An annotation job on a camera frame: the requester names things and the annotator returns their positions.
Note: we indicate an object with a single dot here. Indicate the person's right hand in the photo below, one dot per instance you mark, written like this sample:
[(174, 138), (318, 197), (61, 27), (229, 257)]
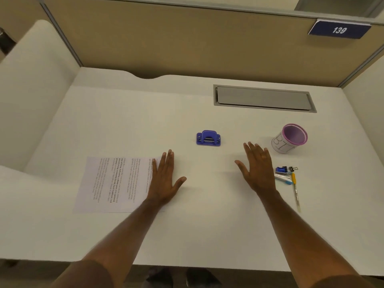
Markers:
[(259, 173)]

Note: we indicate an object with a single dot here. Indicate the person's left hand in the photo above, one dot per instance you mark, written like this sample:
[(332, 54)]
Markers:
[(162, 188)]

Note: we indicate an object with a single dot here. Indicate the person's right thumb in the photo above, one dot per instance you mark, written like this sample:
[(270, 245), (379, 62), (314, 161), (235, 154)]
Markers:
[(241, 169)]

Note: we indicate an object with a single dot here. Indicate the person's right little finger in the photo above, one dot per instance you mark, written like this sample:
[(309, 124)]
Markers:
[(268, 157)]

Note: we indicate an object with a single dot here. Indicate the person's left thumb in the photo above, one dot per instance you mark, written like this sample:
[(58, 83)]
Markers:
[(180, 183)]

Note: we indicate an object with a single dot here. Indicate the person's right middle finger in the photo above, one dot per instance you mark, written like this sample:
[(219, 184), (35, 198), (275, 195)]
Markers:
[(254, 152)]

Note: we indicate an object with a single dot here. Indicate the person's left middle finger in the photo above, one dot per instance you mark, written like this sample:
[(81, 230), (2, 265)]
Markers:
[(163, 164)]

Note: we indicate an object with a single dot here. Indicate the person's left forearm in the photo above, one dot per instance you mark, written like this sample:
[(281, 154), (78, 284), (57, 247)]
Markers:
[(126, 236)]

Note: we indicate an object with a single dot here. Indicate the person's right forearm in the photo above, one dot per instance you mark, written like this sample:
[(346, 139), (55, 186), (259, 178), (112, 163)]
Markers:
[(300, 233)]

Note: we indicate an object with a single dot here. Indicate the blue binder clip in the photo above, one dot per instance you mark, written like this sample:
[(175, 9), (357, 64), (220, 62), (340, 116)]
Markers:
[(281, 170)]

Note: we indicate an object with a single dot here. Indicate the black binder clip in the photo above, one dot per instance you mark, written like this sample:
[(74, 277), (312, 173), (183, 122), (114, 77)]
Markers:
[(292, 169)]

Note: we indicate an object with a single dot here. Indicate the white pen blue cap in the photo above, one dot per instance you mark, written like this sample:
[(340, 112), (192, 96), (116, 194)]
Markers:
[(283, 180)]

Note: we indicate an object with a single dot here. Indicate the purple pen cup white label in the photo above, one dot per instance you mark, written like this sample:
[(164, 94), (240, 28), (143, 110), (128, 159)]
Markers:
[(289, 139)]

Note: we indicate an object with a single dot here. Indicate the yellow clear pen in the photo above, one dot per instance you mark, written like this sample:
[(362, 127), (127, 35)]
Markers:
[(296, 188)]

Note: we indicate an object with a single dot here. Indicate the blue hole punch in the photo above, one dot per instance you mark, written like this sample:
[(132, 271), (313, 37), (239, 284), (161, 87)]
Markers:
[(208, 138)]

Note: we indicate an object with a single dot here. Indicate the printed white paper sheet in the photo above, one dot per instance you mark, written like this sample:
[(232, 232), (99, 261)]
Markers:
[(114, 185)]

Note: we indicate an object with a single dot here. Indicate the white side divider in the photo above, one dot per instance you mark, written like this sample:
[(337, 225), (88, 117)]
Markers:
[(367, 110), (33, 92)]

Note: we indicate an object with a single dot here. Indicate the beige partition panel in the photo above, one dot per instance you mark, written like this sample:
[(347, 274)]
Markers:
[(195, 38)]

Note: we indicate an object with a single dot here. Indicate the brown shirt sleeve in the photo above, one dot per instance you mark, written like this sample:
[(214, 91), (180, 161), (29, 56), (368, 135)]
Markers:
[(84, 275), (342, 283)]

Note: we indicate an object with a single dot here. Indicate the blue number sign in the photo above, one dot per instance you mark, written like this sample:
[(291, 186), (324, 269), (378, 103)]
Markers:
[(339, 29)]

